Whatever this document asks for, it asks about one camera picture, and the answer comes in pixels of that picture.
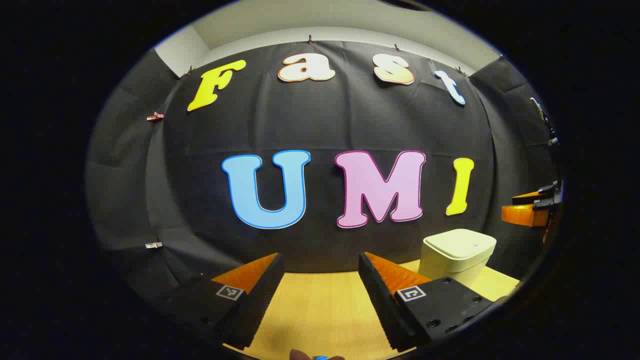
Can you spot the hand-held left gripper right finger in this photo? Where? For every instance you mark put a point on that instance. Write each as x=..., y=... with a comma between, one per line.
x=382, y=305

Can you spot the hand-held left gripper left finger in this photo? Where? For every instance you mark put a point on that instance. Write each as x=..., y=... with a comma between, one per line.
x=260, y=300

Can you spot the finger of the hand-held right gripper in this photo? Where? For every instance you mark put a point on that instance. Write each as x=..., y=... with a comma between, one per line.
x=520, y=215
x=525, y=198

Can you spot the pale green desktop garbage bin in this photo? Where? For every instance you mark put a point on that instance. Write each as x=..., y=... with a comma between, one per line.
x=457, y=250

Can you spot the wooden desktop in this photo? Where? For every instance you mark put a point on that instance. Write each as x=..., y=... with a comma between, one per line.
x=320, y=310

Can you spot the small white clip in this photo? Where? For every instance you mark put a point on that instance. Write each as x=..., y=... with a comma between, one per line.
x=153, y=245

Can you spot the black backdrop cloth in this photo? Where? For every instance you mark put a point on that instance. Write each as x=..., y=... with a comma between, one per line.
x=325, y=125

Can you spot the small red clip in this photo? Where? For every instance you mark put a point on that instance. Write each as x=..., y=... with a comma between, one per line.
x=155, y=116

